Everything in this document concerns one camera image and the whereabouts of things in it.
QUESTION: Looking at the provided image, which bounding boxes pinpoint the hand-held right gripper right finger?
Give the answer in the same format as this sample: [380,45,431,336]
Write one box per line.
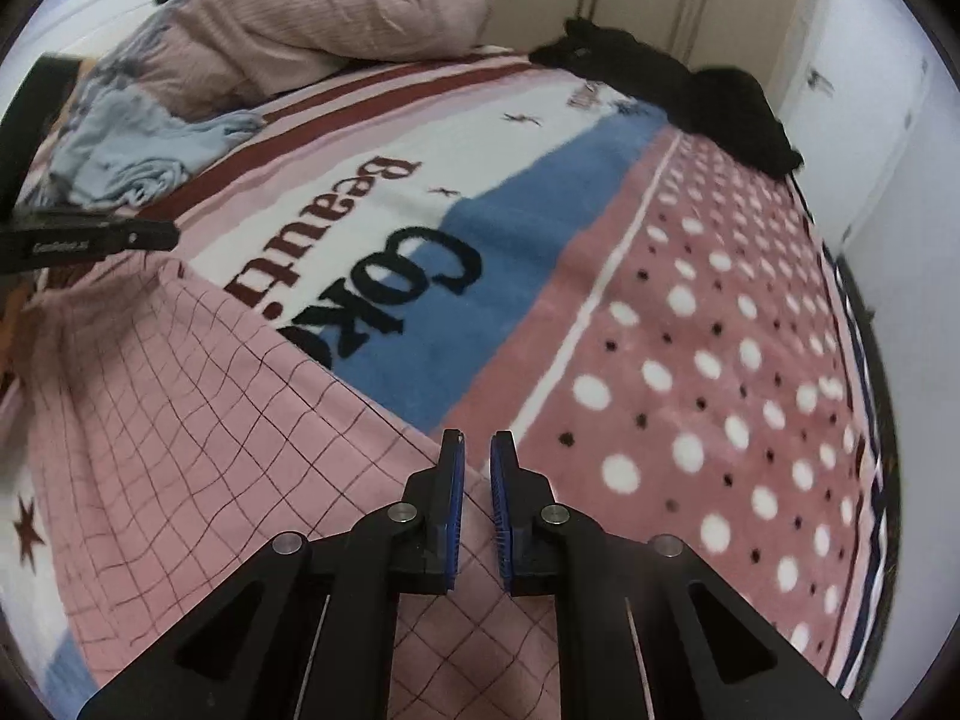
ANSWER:
[490,430,863,720]

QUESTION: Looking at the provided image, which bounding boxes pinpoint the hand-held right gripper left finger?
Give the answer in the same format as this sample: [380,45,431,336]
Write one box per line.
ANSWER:
[75,429,467,720]

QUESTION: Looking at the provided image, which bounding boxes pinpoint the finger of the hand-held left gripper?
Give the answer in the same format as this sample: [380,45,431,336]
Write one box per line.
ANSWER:
[0,220,182,275]
[0,52,85,220]

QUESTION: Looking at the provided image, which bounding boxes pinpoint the pink checked pants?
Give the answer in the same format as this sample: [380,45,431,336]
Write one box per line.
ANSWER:
[0,251,565,720]

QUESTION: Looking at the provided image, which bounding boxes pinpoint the grey-blue folded clothes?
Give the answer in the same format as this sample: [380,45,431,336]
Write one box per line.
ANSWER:
[45,86,268,208]

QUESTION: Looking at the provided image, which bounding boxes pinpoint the bed with striped sheet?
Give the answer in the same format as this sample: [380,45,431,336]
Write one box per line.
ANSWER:
[0,45,901,700]

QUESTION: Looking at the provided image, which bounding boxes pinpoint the pink checked quilt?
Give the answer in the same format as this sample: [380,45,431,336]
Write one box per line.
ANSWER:
[45,0,497,137]

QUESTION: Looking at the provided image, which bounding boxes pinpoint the black clothes pile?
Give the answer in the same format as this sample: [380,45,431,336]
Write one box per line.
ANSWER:
[529,17,806,178]

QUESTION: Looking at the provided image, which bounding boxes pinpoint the white door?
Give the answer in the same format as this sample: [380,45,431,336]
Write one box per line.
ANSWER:
[780,0,950,241]

